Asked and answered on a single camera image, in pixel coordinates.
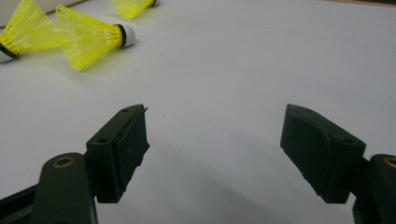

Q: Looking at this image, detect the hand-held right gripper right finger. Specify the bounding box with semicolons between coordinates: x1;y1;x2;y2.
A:
279;104;367;204

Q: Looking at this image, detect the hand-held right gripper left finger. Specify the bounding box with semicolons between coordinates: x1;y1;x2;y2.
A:
85;104;150;204

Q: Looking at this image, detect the yellow plastic shuttlecock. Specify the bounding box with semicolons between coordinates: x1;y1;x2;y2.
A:
0;0;64;63
111;0;161;20
54;4;137;72

